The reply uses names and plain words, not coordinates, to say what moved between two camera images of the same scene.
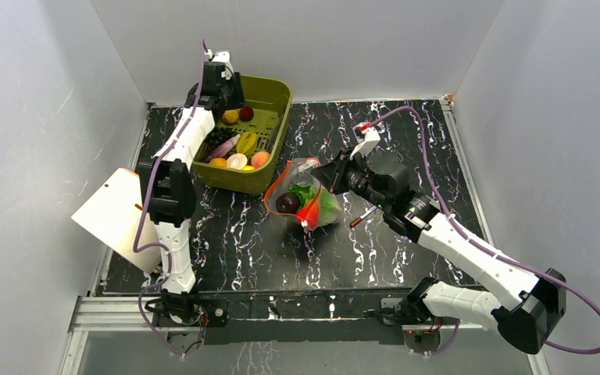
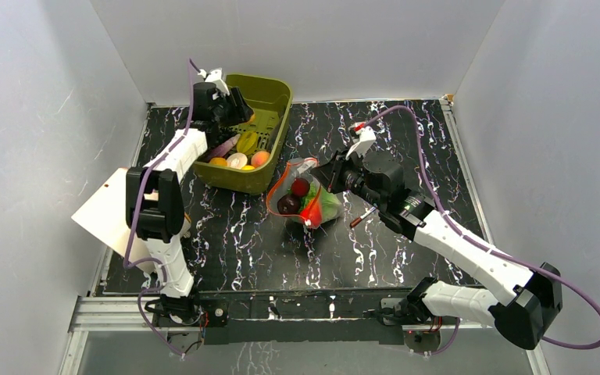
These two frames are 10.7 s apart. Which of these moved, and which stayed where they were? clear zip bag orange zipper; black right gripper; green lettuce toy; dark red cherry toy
Moved: dark red cherry toy
Stayed: clear zip bag orange zipper; green lettuce toy; black right gripper
